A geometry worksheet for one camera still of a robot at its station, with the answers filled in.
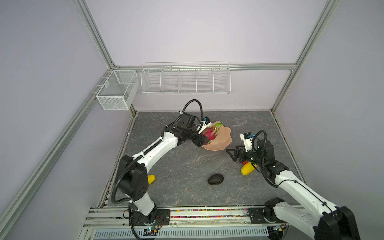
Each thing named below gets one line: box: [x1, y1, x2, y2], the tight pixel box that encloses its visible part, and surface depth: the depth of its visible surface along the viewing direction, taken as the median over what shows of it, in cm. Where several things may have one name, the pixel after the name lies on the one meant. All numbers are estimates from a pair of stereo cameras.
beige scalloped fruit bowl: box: [202, 123, 233, 151], surface depth 104 cm
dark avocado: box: [207, 173, 224, 185], surface depth 83 cm
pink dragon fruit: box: [202, 122, 224, 145], surface depth 83 cm
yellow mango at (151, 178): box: [147, 174, 156, 185], surface depth 85 cm
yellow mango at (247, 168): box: [240, 162, 258, 176], surface depth 87 cm
